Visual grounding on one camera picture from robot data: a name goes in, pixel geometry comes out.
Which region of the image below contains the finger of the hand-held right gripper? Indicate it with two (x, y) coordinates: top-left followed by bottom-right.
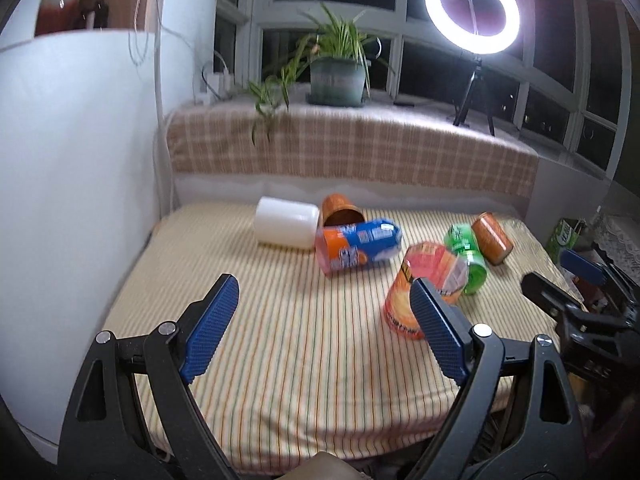
(560, 249), (640, 312)
(520, 272), (589, 319)

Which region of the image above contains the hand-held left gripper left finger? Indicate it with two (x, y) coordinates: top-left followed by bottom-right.
(57, 273), (241, 480)

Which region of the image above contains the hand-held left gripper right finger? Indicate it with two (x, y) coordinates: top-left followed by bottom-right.
(400, 277), (589, 480)

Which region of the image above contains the orange and pink cup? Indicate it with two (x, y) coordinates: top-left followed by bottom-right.
(383, 242), (469, 341)

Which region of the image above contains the brown lidded cup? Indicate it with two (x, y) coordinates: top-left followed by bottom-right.
(471, 212), (515, 266)

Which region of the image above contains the white cup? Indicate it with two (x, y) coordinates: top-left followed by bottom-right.
(254, 197), (321, 251)

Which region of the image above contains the brown open cup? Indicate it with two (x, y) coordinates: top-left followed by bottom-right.
(321, 193), (367, 226)

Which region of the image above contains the green box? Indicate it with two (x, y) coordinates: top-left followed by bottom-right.
(544, 217), (587, 262)

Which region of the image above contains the white lace cloth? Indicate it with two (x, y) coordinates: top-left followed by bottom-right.
(592, 212), (640, 262)

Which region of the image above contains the striped tablecloth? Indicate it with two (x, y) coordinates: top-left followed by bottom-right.
(101, 200), (587, 462)

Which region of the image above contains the plaid cloth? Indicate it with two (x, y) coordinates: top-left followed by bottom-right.
(165, 87), (541, 200)

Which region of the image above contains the black tripod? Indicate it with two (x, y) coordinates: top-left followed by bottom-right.
(452, 55), (496, 137)

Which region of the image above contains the white cabinet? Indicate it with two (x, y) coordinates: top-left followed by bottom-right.
(0, 29), (197, 453)

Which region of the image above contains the white power strip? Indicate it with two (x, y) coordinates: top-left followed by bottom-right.
(192, 50), (235, 106)

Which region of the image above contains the potted spider plant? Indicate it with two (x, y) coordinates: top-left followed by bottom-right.
(247, 2), (392, 147)

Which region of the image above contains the dark bottle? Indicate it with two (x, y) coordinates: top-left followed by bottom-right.
(75, 0), (110, 31)

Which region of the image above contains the white cable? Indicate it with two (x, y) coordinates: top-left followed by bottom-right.
(127, 0), (177, 213)

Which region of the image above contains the ring light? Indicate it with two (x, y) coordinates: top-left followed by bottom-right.
(424, 0), (522, 56)

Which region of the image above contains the white window frame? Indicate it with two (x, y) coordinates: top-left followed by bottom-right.
(215, 0), (632, 182)

